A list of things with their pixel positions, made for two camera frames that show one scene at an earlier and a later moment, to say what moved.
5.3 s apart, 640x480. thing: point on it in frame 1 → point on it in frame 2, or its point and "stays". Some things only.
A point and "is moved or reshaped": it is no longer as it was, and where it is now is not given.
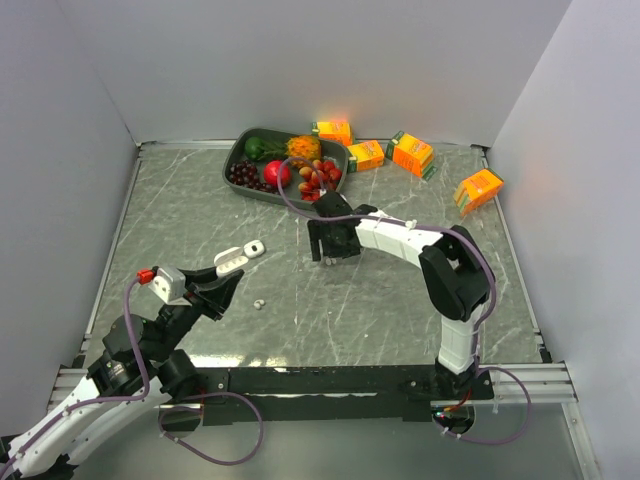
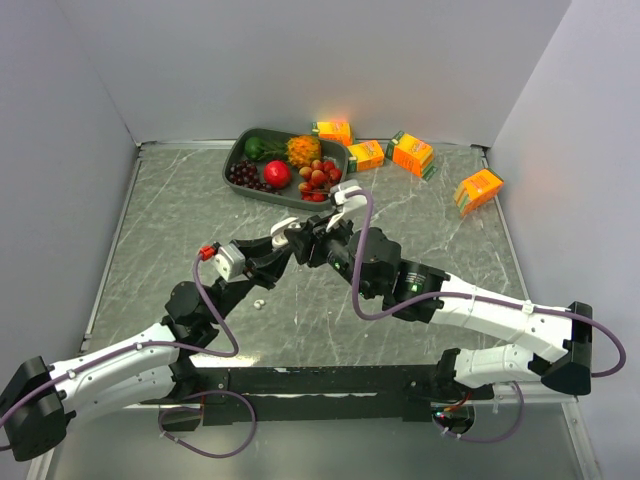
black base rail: (327, 394) stays
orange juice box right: (476, 190) stays
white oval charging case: (230, 260) is moved or reshaped
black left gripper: (209, 298) → (264, 268)
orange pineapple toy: (306, 146) stays
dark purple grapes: (245, 173) stays
